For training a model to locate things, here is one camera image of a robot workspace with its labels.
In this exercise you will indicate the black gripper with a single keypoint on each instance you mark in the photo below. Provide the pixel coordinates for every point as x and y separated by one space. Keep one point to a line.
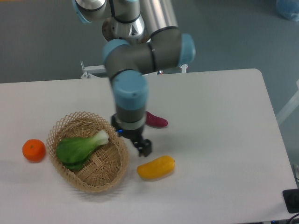
133 131

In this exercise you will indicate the green bok choy vegetable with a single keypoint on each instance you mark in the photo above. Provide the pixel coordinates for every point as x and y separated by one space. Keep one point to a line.
74 152

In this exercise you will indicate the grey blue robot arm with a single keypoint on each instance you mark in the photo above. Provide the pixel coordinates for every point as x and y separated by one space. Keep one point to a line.
125 63

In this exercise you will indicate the woven bamboo basket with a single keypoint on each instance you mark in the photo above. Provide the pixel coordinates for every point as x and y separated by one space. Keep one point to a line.
107 164

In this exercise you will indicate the yellow mango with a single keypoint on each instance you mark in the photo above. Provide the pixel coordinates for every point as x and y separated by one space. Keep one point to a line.
156 168

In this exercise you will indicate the purple sweet potato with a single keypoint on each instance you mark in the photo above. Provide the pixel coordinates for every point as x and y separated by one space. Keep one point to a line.
155 121

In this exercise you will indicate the orange tangerine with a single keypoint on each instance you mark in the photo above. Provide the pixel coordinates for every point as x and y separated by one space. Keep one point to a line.
34 150

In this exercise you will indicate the black box at table edge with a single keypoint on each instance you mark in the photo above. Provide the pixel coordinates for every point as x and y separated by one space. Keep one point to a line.
291 198

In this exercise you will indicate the white table leg bar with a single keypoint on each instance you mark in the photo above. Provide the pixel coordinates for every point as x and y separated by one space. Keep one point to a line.
289 107

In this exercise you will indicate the blue plastic bag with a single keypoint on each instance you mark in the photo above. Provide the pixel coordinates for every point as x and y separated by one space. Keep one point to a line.
289 9

